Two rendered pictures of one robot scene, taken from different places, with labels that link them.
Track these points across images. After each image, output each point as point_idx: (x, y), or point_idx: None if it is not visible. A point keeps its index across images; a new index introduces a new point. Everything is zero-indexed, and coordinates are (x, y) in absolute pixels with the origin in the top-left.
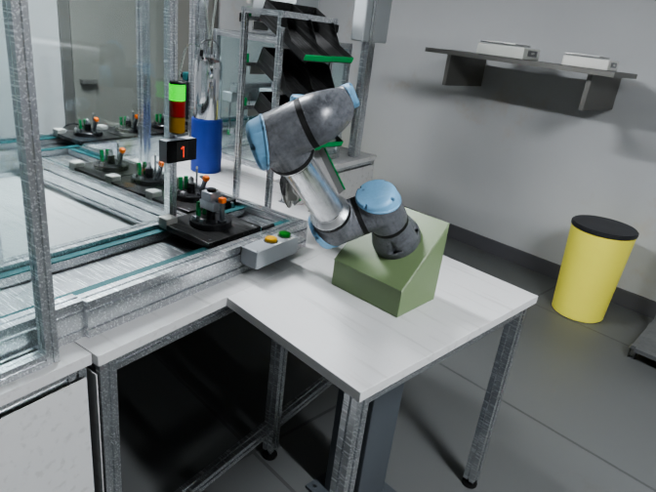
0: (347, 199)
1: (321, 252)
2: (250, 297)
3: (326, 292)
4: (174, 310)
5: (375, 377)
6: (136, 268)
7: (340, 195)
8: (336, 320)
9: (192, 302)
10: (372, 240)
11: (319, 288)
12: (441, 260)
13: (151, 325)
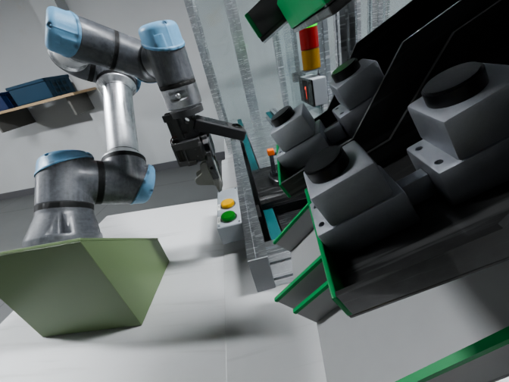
0: (107, 161)
1: (226, 300)
2: (210, 207)
3: (166, 249)
4: (230, 178)
5: (101, 225)
6: (267, 158)
7: (110, 151)
8: (141, 235)
9: (232, 184)
10: (99, 229)
11: (175, 248)
12: (4, 300)
13: (226, 171)
